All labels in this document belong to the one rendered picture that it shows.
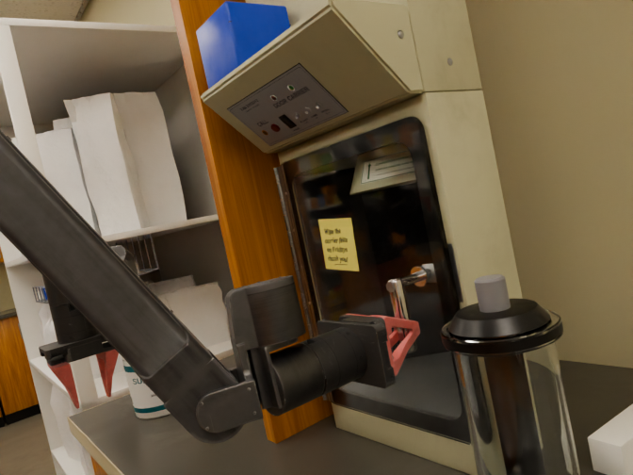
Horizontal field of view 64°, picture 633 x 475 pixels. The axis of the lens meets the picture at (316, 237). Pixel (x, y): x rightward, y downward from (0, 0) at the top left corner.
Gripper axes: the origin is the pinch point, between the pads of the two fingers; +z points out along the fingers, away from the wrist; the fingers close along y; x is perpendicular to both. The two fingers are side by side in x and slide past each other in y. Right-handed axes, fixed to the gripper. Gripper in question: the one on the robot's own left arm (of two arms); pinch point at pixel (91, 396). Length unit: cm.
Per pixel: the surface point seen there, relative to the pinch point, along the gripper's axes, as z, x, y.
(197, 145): -55, 103, 75
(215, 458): 15.9, -3.6, 15.3
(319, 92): -35, -35, 26
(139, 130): -60, 93, 50
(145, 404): 12.8, 28.5, 14.8
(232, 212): -23.2, -8.8, 24.9
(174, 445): 16.0, 9.1, 13.1
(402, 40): -37, -46, 30
